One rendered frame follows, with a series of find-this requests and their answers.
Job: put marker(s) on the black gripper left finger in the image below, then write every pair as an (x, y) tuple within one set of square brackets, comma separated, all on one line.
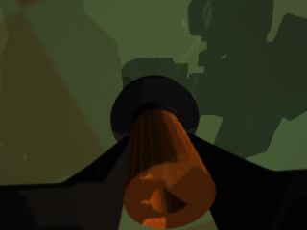
[(91, 199)]

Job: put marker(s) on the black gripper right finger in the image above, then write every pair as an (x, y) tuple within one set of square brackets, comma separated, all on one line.
[(248, 196)]

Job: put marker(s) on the orange knob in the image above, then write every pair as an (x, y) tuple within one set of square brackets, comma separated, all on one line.
[(167, 184)]

